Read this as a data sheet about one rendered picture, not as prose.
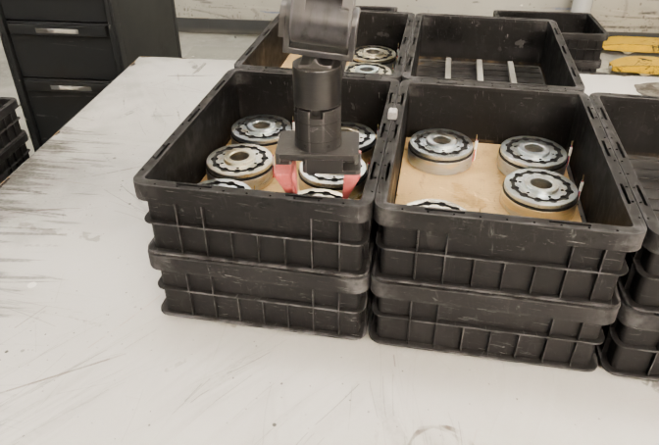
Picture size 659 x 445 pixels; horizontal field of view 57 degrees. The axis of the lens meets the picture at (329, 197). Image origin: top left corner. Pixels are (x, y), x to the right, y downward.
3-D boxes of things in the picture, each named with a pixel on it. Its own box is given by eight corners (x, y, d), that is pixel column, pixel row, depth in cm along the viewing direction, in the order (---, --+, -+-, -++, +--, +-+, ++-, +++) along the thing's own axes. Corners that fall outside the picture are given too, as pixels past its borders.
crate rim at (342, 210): (371, 224, 70) (372, 208, 69) (130, 199, 75) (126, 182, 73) (399, 91, 103) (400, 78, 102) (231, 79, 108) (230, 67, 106)
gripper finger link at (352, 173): (308, 194, 84) (306, 133, 79) (360, 195, 83) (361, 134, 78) (304, 222, 78) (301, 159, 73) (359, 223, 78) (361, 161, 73)
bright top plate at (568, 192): (584, 212, 81) (585, 208, 81) (508, 206, 82) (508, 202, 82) (569, 173, 90) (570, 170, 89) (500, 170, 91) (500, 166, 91)
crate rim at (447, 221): (645, 254, 66) (651, 236, 64) (371, 224, 70) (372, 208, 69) (583, 104, 99) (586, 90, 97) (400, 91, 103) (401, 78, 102)
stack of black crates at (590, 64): (567, 111, 277) (590, 12, 253) (582, 141, 252) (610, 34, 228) (479, 107, 281) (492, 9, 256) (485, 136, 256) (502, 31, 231)
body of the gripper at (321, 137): (281, 142, 79) (278, 89, 75) (359, 144, 79) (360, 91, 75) (275, 167, 74) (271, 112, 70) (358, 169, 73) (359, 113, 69)
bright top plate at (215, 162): (260, 182, 88) (260, 178, 87) (195, 173, 90) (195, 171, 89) (280, 150, 96) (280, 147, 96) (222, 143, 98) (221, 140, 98)
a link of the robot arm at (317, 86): (287, 62, 67) (338, 63, 67) (297, 41, 73) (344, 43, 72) (290, 118, 71) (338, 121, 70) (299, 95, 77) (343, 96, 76)
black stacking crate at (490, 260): (620, 317, 71) (647, 239, 65) (370, 286, 75) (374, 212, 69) (570, 156, 104) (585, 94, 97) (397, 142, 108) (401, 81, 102)
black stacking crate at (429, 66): (570, 155, 104) (584, 93, 98) (397, 141, 108) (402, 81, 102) (543, 73, 137) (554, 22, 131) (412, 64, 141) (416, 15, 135)
